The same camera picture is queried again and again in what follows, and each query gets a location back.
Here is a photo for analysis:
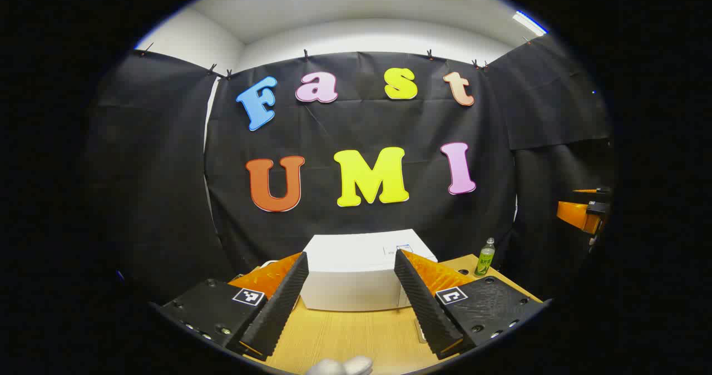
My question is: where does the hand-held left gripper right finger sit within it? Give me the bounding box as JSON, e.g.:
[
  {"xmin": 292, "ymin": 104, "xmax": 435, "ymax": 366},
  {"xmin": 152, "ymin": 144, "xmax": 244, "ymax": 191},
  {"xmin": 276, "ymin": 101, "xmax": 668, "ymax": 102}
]
[{"xmin": 394, "ymin": 249, "xmax": 551, "ymax": 361}]

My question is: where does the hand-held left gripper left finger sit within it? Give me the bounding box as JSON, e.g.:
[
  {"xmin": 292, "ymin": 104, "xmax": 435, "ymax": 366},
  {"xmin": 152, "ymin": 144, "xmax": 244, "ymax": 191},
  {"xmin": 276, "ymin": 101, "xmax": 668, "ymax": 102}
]
[{"xmin": 157, "ymin": 251, "xmax": 310, "ymax": 362}]

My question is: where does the white microwave oven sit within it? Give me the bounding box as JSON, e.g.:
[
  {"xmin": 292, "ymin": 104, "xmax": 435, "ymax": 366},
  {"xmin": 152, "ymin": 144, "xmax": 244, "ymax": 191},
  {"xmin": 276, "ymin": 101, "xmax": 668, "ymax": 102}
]
[{"xmin": 300, "ymin": 229, "xmax": 438, "ymax": 312}]

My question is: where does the green label drink bottle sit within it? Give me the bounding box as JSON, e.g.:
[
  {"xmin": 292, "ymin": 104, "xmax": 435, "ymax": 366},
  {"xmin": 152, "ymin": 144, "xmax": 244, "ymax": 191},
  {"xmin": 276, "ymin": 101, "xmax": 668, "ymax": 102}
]
[{"xmin": 474, "ymin": 238, "xmax": 496, "ymax": 277}]

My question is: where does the ceiling light panel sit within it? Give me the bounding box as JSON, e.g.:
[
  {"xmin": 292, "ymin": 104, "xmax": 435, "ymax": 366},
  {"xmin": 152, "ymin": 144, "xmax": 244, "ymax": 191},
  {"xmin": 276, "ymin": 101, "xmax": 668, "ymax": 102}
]
[{"xmin": 512, "ymin": 10, "xmax": 548, "ymax": 36}]

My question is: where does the black backdrop cloth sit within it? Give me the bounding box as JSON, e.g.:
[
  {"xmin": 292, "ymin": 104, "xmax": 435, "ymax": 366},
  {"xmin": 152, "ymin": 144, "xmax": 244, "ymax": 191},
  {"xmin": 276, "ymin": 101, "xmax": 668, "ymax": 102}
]
[{"xmin": 83, "ymin": 34, "xmax": 615, "ymax": 309}]

